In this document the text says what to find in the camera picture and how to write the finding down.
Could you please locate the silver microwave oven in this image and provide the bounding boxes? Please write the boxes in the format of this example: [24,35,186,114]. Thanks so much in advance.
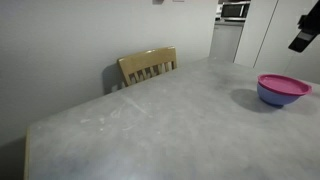
[220,1,251,22]

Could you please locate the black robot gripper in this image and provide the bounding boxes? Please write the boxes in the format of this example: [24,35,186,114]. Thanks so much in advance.
[288,0,320,54]

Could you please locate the grey kitchen counter cabinet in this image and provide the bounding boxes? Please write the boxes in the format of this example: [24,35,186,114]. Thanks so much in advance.
[209,19,245,63]

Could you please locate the wooden slat-back chair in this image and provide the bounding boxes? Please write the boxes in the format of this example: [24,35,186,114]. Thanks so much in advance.
[116,45,178,88]

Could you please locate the blue plastic bowl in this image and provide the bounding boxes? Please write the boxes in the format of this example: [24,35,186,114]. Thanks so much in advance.
[256,83,301,108]

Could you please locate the pink round plastic lid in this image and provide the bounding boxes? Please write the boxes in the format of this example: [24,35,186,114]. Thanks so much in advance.
[257,73,313,97]

